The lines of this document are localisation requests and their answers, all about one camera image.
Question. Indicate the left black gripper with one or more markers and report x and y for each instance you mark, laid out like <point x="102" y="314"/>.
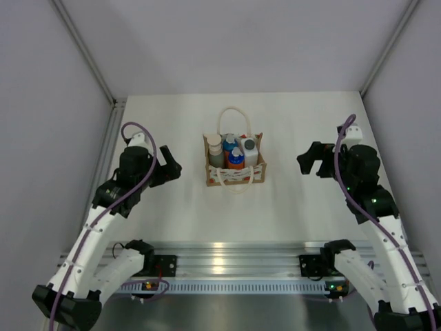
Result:
<point x="168" y="172"/>

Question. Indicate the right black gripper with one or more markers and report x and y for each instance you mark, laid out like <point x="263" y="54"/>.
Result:
<point x="318" y="152"/>

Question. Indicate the grey bottle beige cap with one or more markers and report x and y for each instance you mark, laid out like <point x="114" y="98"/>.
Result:
<point x="215" y="150"/>

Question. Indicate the orange bottle blue cap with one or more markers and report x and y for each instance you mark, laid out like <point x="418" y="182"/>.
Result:
<point x="229" y="144"/>
<point x="236" y="159"/>

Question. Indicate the white bottle dark cap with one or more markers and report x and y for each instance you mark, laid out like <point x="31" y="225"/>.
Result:
<point x="250" y="152"/>

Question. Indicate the watermelon print canvas bag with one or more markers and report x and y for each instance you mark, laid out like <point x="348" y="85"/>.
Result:
<point x="235" y="181"/>

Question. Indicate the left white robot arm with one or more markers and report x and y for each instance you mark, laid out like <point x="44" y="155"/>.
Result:
<point x="76" y="294"/>

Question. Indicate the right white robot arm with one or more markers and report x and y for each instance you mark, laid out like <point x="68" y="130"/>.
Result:
<point x="399" y="299"/>

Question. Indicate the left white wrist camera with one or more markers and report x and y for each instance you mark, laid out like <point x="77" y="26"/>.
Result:
<point x="140" y="139"/>

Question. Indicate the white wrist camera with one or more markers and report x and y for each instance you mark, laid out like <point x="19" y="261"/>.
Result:
<point x="140" y="139"/>
<point x="353" y="134"/>

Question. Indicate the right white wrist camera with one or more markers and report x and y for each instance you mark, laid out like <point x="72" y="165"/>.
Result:
<point x="353" y="134"/>

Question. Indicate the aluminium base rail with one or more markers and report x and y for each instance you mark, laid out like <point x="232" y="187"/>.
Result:
<point x="241" y="268"/>

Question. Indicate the left aluminium frame post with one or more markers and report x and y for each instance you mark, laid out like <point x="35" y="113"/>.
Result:
<point x="64" y="16"/>

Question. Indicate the aluminium frame post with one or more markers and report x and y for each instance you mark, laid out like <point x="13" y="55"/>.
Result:
<point x="398" y="29"/>
<point x="64" y="16"/>

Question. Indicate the right aluminium frame post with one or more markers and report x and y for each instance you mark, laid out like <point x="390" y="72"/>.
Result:
<point x="398" y="29"/>

